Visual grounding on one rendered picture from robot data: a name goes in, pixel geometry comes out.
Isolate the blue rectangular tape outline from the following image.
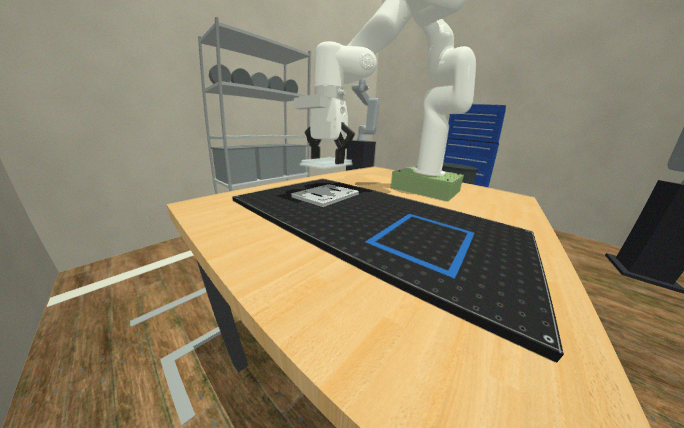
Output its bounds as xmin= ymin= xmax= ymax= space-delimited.
xmin=365 ymin=214 xmax=474 ymax=278

